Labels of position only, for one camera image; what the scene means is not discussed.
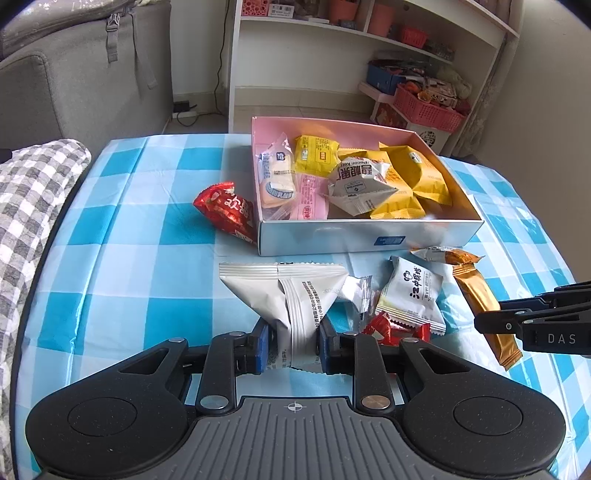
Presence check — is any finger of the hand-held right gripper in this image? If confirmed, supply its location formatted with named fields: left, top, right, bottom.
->
left=474, top=302, right=591, bottom=334
left=538, top=282, right=591, bottom=306

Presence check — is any large white snack packet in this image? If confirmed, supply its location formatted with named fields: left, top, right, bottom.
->
left=218, top=262, right=349, bottom=372

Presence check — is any grey checked cloth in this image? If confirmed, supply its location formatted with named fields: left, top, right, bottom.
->
left=0, top=138, right=92, bottom=480

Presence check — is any small red candy packet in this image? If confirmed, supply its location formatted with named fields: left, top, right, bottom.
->
left=361, top=311, right=431, bottom=346

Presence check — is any grey sofa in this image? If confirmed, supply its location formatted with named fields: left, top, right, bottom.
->
left=0, top=0, right=174, bottom=153

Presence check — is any yellow orange snack packet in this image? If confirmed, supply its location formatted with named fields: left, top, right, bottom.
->
left=369, top=191, right=426, bottom=221

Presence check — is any small red basket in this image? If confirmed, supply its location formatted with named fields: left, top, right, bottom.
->
left=399, top=24, right=428, bottom=48

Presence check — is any clear bun packet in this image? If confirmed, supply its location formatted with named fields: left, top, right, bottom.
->
left=256, top=134, right=298, bottom=220

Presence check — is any white nut snack packet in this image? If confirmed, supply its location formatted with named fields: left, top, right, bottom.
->
left=327, top=158, right=399, bottom=217

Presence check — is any large yellow snack packet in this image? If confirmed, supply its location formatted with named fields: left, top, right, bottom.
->
left=379, top=144, right=453, bottom=206

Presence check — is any grey patterned backpack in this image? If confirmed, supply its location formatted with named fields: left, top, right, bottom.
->
left=0, top=0, right=160, bottom=90

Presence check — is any long orange gold packet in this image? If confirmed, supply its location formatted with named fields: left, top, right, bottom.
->
left=452, top=263, right=522, bottom=371

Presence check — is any pink wafer packet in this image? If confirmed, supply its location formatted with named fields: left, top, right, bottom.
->
left=291, top=173, right=329, bottom=221

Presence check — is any red snack packet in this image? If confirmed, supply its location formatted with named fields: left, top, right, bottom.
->
left=192, top=184, right=258, bottom=245

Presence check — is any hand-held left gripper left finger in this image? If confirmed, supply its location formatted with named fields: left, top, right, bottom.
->
left=115, top=318, right=273, bottom=415

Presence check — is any pale green plush toy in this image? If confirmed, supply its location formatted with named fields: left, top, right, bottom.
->
left=436, top=65, right=472, bottom=95

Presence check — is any large pink plastic basket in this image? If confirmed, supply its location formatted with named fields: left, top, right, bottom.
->
left=393, top=85, right=467, bottom=134

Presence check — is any white bookshelf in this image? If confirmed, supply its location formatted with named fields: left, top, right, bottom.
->
left=228, top=0, right=522, bottom=134

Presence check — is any small silver white packet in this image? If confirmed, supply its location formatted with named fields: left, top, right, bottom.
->
left=341, top=276, right=373, bottom=315

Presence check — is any white carved storage box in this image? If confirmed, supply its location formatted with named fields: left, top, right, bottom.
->
left=372, top=102, right=451, bottom=151

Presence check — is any white packet with black print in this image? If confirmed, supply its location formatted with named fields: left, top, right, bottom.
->
left=375, top=256, right=455, bottom=334

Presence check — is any small orange and white packet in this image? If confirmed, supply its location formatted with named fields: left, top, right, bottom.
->
left=410, top=247, right=485, bottom=266

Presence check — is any blue checked tablecloth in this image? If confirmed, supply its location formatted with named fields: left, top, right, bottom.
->
left=14, top=134, right=591, bottom=480

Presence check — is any pink plastic pot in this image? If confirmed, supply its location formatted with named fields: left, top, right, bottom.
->
left=329, top=0, right=360, bottom=25
left=367, top=2, right=395, bottom=37

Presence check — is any pink and silver cardboard box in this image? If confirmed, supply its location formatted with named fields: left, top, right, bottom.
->
left=250, top=116, right=485, bottom=257

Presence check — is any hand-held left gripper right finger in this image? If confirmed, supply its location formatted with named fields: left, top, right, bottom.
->
left=318, top=318, right=474, bottom=415

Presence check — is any black power cable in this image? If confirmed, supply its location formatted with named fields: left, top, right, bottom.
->
left=178, top=9, right=232, bottom=127

